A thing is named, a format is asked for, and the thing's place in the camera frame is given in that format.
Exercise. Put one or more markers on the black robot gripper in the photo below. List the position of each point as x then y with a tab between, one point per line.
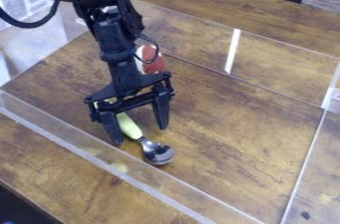
129	91

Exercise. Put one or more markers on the green handled metal spoon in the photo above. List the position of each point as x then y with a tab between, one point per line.
157	153

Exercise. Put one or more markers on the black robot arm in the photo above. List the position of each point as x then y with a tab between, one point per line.
116	25

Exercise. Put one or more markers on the red and white toy mushroom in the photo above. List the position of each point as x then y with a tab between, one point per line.
149	60

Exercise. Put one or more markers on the clear acrylic enclosure wall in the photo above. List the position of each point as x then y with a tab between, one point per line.
253	126

